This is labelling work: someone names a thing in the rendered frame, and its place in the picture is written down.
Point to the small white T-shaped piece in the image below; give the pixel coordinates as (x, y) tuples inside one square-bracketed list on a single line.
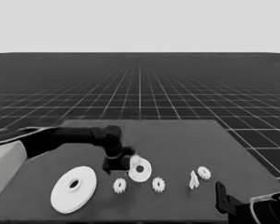
[(193, 181)]

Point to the large thick white disc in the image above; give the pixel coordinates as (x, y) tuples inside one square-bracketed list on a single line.
[(65, 199)]

